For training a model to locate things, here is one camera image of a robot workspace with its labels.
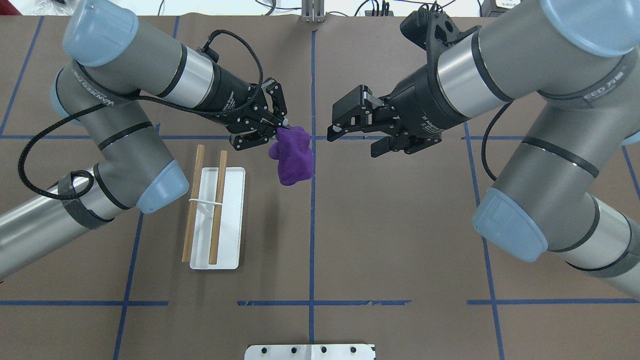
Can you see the black empty gripper finger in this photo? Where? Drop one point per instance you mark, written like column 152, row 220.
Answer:
column 403, row 141
column 360, row 111

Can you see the wooden rack rod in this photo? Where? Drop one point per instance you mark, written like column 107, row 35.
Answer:
column 218, row 208
column 188, row 238

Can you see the white camera mast base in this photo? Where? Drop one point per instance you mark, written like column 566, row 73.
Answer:
column 338, row 351

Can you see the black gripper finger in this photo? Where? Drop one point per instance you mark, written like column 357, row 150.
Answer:
column 249, row 134
column 270, row 104

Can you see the white rack wire bracket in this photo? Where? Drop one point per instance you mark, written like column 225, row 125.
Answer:
column 205, row 207

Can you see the grey robot arm holding towel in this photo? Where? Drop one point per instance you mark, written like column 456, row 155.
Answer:
column 118, row 60

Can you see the black empty gripper body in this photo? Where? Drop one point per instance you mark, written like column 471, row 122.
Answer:
column 424, row 102

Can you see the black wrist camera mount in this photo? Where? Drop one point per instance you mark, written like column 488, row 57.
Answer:
column 432, row 30

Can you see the black gripper body with towel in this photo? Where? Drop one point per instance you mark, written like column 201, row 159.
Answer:
column 229, row 96

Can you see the purple towel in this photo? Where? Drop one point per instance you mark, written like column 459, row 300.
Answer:
column 294, row 156

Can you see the grey robot arm empty gripper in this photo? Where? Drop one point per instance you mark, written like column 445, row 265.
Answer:
column 582, row 57

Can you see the white rack base tray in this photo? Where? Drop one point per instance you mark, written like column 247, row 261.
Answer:
column 230, row 240

